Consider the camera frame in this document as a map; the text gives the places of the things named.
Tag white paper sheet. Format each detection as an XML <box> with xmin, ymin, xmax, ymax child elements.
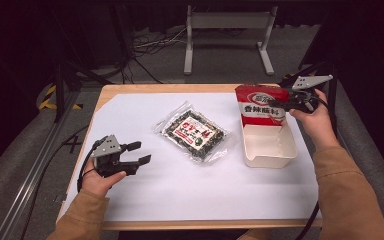
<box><xmin>59</xmin><ymin>92</ymin><xmax>321</xmax><ymax>223</ymax></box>

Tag person's left hand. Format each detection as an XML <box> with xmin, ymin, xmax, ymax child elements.
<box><xmin>80</xmin><ymin>167</ymin><xmax>128</xmax><ymax>198</ymax></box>

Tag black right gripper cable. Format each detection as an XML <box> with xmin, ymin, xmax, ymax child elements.
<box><xmin>294</xmin><ymin>200</ymin><xmax>321</xmax><ymax>240</ymax></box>

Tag bundle of floor cables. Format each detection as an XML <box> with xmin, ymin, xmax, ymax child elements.
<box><xmin>122</xmin><ymin>26</ymin><xmax>188</xmax><ymax>85</ymax></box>

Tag aluminium rail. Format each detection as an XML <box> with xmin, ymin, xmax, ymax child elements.
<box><xmin>0</xmin><ymin>90</ymin><xmax>82</xmax><ymax>240</ymax></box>

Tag white plastic box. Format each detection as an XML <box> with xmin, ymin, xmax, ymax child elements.
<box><xmin>240</xmin><ymin>118</ymin><xmax>298</xmax><ymax>169</ymax></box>

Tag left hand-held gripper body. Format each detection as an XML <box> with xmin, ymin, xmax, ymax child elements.
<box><xmin>91</xmin><ymin>134</ymin><xmax>138</xmax><ymax>178</ymax></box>

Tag person's right hand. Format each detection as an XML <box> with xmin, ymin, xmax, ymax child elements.
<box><xmin>289</xmin><ymin>89</ymin><xmax>340</xmax><ymax>152</ymax></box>

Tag clear dried seaweed packet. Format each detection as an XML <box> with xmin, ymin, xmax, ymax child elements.
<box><xmin>153</xmin><ymin>100</ymin><xmax>234</xmax><ymax>164</ymax></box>

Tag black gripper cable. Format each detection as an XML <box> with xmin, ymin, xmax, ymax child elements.
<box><xmin>294</xmin><ymin>200</ymin><xmax>321</xmax><ymax>240</ymax></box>
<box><xmin>76</xmin><ymin>139</ymin><xmax>102</xmax><ymax>193</ymax></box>

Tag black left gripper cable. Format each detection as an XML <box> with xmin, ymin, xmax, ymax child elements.
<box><xmin>76</xmin><ymin>139</ymin><xmax>102</xmax><ymax>193</ymax></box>

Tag red seasoning packet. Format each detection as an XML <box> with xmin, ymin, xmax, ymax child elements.
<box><xmin>234</xmin><ymin>83</ymin><xmax>290</xmax><ymax>127</ymax></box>

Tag thin black floor cable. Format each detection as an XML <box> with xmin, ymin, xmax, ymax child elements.
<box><xmin>19</xmin><ymin>124</ymin><xmax>91</xmax><ymax>240</ymax></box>

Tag white metal stand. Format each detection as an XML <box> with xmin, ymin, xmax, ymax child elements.
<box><xmin>183</xmin><ymin>4</ymin><xmax>279</xmax><ymax>76</ymax></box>

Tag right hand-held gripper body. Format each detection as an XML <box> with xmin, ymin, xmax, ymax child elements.
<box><xmin>288</xmin><ymin>74</ymin><xmax>334</xmax><ymax>114</ymax></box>

